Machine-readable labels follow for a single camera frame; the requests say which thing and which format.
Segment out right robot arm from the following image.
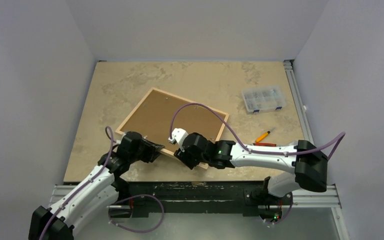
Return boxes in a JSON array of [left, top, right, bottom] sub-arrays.
[[168, 128, 328, 204]]

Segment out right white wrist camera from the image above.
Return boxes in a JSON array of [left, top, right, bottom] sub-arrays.
[[168, 128, 189, 146]]

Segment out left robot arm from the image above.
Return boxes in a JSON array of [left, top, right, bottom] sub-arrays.
[[28, 126, 164, 240]]

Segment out clear plastic screw box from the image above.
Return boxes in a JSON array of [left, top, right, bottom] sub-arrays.
[[241, 85, 287, 114]]

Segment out red handled adjustable wrench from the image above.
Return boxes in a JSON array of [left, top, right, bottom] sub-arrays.
[[252, 142, 277, 147]]

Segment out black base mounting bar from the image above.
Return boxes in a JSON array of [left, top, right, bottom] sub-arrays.
[[97, 180, 294, 220]]

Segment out wooden picture frame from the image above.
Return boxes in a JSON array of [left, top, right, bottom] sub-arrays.
[[115, 87, 229, 159]]

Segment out yellow handled screwdriver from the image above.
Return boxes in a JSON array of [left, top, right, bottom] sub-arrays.
[[254, 127, 276, 144]]

